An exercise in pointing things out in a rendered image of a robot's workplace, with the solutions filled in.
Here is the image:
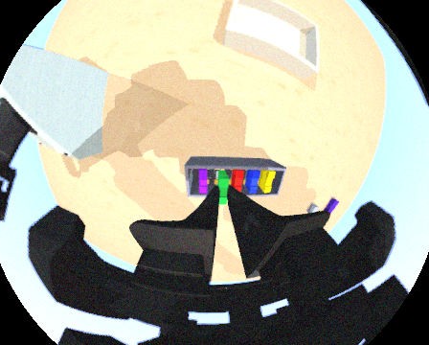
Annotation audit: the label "green fuse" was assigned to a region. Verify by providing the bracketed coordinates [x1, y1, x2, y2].
[217, 169, 230, 206]

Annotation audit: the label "red fuse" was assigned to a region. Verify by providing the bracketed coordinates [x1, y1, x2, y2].
[231, 170, 244, 192]

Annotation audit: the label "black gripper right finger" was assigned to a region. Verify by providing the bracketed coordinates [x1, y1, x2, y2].
[227, 185, 330, 279]

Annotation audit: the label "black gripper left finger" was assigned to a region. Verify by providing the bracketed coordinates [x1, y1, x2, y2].
[129, 185, 219, 281]

